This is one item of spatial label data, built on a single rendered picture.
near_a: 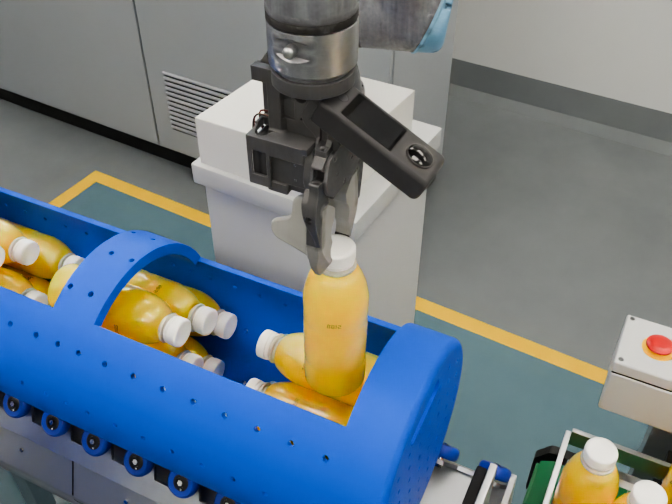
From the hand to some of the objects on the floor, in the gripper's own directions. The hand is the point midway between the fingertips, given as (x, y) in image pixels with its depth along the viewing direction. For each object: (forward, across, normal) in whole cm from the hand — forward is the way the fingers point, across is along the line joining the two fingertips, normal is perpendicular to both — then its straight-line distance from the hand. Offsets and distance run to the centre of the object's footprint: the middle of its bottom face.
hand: (336, 251), depth 77 cm
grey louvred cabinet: (+139, -186, -161) cm, 283 cm away
